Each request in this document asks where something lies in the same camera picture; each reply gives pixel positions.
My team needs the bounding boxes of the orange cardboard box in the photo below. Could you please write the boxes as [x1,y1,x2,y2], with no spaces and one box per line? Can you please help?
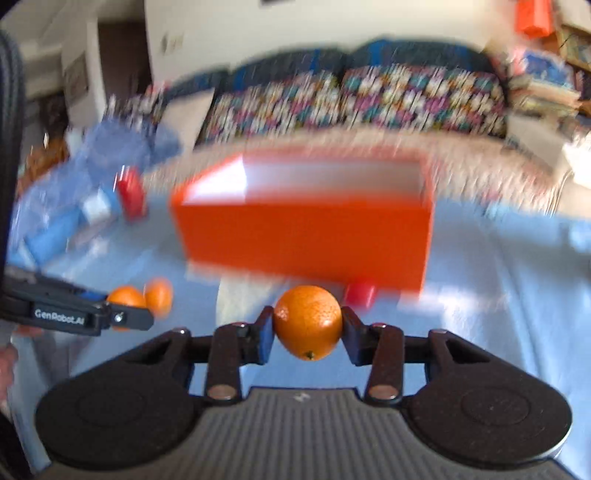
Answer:
[170,152,437,296]

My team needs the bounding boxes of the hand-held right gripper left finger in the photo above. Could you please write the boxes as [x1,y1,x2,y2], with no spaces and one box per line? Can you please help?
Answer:
[120,305,276,403]

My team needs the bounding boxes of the small orange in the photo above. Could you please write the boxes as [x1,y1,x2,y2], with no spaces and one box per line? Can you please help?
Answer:
[272,285,344,361]
[107,286,147,332]
[144,278,175,318]

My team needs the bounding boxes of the bright orange object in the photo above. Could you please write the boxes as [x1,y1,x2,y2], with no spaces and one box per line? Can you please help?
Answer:
[519,0,552,38]

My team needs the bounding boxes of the white pillow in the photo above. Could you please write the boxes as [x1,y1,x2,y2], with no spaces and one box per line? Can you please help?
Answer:
[159,88,218,153]

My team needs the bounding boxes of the red cherry tomato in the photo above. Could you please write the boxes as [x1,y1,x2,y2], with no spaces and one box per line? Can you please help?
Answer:
[344,279,378,308]

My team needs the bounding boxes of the person's left hand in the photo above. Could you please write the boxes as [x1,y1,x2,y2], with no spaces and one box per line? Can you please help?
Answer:
[0,344,20,407]

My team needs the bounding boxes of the blue striped bedding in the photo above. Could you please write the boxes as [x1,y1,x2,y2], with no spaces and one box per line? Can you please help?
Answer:
[11,120,185,268]

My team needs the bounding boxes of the black braided cable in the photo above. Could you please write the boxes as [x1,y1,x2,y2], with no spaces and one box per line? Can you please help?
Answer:
[0,30,26,273]

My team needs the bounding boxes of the floral patterned cushion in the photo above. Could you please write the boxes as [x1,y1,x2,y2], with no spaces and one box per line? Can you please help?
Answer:
[203,71,342,144]
[341,65,509,138]

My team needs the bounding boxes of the red soda can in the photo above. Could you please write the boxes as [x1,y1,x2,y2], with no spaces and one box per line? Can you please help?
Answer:
[115,167,147,221]

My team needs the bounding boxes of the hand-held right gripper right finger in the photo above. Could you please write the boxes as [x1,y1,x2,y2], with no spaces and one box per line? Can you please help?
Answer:
[341,307,509,404]

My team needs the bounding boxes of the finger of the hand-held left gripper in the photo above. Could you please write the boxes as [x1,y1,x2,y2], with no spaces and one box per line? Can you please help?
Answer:
[4,270,112,305]
[99,307,154,331]

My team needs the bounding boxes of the dark blue sofa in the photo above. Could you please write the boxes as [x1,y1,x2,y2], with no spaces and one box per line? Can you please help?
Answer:
[185,39,509,93]

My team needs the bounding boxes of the pink quilted blanket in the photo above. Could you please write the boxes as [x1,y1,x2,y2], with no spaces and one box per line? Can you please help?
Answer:
[139,124,573,195]

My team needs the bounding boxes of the blue printed tablecloth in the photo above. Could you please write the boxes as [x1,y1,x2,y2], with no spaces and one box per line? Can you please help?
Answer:
[9,185,591,462]

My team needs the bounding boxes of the stack of books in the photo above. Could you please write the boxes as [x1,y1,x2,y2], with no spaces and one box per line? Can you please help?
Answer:
[503,46,583,121]

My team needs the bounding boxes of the white covered side table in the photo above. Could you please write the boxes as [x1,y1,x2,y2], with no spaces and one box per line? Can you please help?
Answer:
[505,113,591,176]

